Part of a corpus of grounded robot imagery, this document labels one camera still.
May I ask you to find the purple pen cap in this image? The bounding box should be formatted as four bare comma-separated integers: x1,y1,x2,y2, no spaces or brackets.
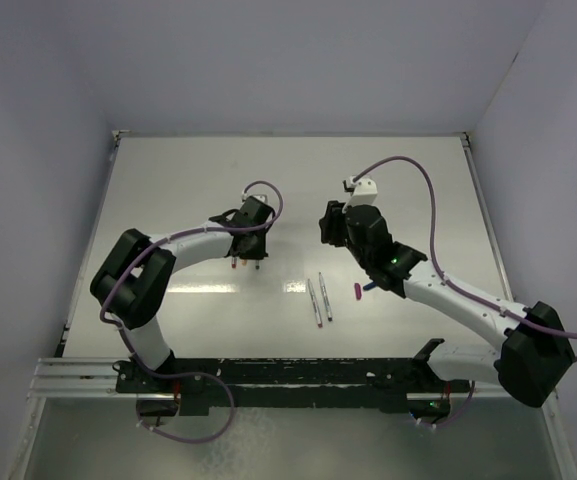
354,283,363,301

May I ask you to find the purple pen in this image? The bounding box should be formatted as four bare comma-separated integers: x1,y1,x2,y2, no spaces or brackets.
307,278,323,328

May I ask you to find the blue pen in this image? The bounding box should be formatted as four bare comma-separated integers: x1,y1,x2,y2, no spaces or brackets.
318,272,333,322

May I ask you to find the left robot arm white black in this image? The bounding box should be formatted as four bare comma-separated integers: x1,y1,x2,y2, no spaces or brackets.
90,196,278,392

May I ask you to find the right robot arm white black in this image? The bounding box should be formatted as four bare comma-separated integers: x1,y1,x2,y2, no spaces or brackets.
319,200,575,407

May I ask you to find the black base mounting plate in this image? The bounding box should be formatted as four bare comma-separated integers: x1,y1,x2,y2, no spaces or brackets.
113,339,471,418

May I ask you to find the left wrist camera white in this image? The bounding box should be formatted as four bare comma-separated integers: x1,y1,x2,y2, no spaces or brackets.
241,191,270,204

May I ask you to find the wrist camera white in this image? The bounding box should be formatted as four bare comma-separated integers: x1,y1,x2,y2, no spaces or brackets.
343,176,378,209
241,191,270,204

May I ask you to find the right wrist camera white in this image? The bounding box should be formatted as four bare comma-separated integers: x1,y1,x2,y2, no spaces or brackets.
343,176,378,209

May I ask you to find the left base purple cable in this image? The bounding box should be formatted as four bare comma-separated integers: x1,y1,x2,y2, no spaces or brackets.
135,375,235,443

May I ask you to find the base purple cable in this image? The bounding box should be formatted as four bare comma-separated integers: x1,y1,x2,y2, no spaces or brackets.
135,375,235,443
415,382,477,430

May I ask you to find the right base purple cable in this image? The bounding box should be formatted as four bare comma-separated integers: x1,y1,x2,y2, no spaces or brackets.
415,382,477,430

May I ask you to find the aluminium rail frame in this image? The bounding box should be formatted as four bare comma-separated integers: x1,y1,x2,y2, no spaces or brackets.
26,357,137,399

